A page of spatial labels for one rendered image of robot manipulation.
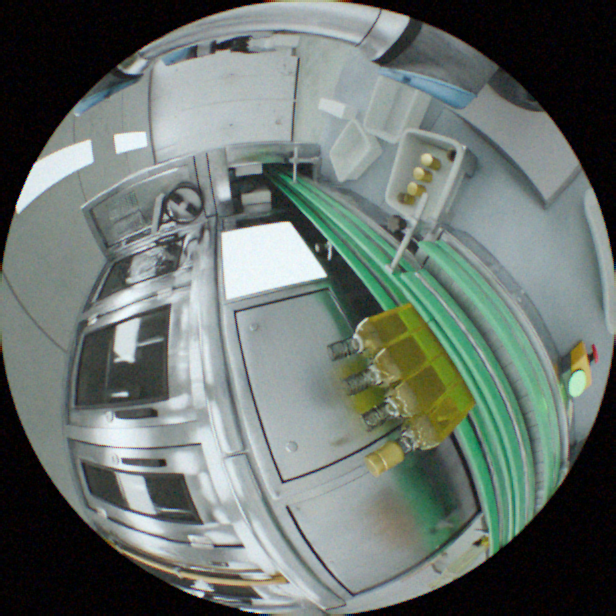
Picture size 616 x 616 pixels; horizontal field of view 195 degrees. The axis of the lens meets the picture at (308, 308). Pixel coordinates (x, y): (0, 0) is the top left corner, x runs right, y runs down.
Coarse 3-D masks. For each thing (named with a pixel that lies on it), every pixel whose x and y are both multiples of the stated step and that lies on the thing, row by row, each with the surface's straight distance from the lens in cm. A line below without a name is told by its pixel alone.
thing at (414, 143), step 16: (400, 144) 54; (416, 144) 58; (432, 144) 57; (448, 144) 49; (400, 160) 55; (416, 160) 58; (448, 160) 54; (400, 176) 56; (448, 176) 53; (432, 192) 55; (448, 192) 45; (400, 208) 52; (416, 208) 57; (432, 208) 54
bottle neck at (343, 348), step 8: (352, 336) 29; (328, 344) 28; (336, 344) 27; (344, 344) 27; (352, 344) 28; (360, 344) 29; (328, 352) 29; (336, 352) 27; (344, 352) 27; (352, 352) 28; (336, 360) 27
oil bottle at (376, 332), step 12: (384, 312) 32; (396, 312) 33; (408, 312) 35; (360, 324) 29; (372, 324) 29; (384, 324) 30; (396, 324) 32; (408, 324) 33; (420, 324) 35; (360, 336) 29; (372, 336) 28; (384, 336) 29; (396, 336) 30; (372, 348) 28
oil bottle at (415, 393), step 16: (432, 368) 32; (448, 368) 34; (400, 384) 28; (416, 384) 29; (432, 384) 31; (448, 384) 33; (384, 400) 30; (400, 400) 27; (416, 400) 28; (432, 400) 30; (400, 416) 29
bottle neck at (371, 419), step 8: (376, 408) 27; (384, 408) 27; (392, 408) 28; (360, 416) 27; (368, 416) 26; (376, 416) 26; (384, 416) 27; (392, 416) 28; (368, 424) 26; (376, 424) 26
